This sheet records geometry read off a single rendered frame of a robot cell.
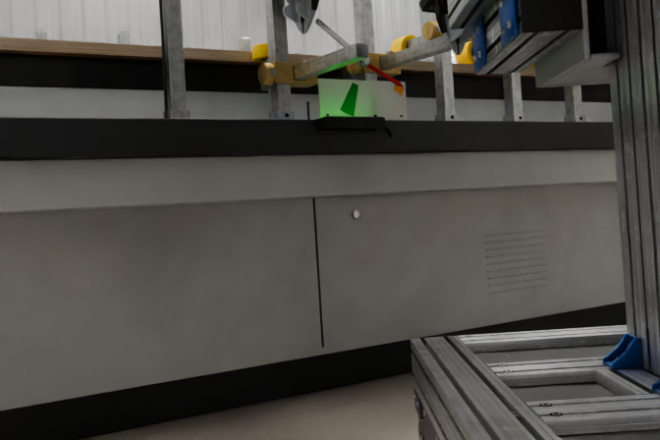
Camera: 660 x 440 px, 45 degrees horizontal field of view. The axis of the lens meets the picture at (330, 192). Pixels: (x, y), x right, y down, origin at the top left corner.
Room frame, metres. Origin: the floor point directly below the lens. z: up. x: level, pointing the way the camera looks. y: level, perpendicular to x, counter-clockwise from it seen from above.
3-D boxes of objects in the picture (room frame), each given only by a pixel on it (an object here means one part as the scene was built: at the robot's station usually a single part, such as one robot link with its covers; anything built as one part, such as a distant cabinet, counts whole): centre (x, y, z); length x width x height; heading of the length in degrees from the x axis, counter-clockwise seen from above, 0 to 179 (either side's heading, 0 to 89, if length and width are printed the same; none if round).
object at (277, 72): (1.87, 0.08, 0.81); 0.14 x 0.06 x 0.05; 122
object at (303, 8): (1.77, 0.03, 0.94); 0.06 x 0.03 x 0.09; 142
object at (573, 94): (2.38, -0.75, 0.90); 0.04 x 0.04 x 0.48; 32
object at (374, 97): (1.95, -0.10, 0.75); 0.26 x 0.01 x 0.10; 122
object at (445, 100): (2.12, -0.32, 0.92); 0.04 x 0.04 x 0.48; 32
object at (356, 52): (1.81, 0.03, 0.81); 0.44 x 0.03 x 0.04; 32
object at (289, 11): (1.79, 0.06, 0.94); 0.06 x 0.03 x 0.09; 142
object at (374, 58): (2.00, -0.13, 0.85); 0.14 x 0.06 x 0.05; 122
